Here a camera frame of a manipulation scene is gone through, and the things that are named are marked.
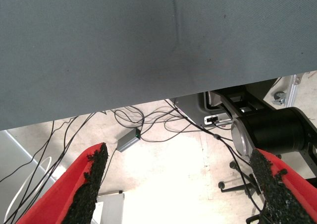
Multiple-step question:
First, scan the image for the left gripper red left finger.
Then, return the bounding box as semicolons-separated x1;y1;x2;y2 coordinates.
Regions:
16;142;110;224

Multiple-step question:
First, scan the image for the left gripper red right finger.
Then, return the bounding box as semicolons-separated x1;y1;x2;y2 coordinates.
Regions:
249;149;317;224

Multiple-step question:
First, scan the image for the grey robot base chassis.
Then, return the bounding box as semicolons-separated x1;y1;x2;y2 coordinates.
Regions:
173;91;233;130

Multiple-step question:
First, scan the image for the black office chair base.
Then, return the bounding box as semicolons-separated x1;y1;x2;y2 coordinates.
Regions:
217;154;263;197

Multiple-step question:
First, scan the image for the black and silver robot torso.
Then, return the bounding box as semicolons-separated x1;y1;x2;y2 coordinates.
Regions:
209;78;317;224

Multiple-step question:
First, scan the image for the grey metal hub box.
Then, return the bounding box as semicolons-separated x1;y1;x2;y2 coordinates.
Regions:
116;128;142;153

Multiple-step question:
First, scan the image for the grey swivel caster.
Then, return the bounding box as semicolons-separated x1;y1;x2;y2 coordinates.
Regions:
272;91;288;106

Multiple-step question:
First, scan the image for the dark grey table cloth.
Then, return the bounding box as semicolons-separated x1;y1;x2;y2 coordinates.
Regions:
0;0;317;131

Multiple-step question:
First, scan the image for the thin white cable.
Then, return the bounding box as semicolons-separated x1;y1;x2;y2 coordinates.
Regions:
4;157;54;222

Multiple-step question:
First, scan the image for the aluminium frame post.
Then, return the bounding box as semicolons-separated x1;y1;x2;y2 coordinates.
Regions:
284;72;304;107

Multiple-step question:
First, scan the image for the looped thin black cable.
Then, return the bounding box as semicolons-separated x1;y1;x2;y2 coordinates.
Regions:
113;106;199;143

